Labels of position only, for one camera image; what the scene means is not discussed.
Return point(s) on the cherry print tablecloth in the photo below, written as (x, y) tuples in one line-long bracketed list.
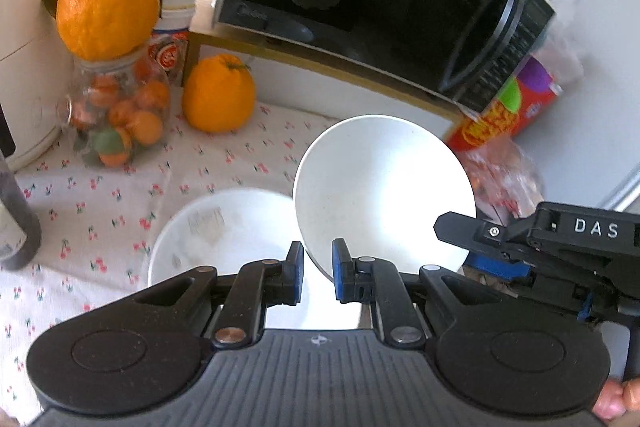
[(100, 217)]

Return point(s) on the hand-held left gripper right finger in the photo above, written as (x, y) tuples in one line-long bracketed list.
[(340, 272)]

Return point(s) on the red printed package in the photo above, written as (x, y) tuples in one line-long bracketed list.
[(500, 117)]

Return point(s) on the white air fryer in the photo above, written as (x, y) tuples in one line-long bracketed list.
[(25, 107)]

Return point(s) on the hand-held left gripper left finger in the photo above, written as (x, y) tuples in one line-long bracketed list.
[(297, 274)]

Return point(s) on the wooden microwave stand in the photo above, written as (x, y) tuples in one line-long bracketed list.
[(300, 62)]

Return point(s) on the white bowl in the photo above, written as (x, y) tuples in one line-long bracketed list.
[(385, 187)]

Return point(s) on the person's right hand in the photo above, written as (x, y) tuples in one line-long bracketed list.
[(622, 399)]

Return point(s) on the pile of small mandarins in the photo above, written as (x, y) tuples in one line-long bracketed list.
[(135, 117)]

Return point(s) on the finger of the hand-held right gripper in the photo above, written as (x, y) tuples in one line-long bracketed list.
[(475, 234), (500, 268)]

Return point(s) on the dark filled plastic jar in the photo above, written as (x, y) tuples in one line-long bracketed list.
[(15, 217)]

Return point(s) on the glass jar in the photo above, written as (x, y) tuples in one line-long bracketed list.
[(85, 72)]

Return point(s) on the plastic bag of oranges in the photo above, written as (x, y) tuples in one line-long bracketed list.
[(505, 182)]

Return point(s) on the red label paper cup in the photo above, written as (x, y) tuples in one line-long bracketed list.
[(170, 44)]

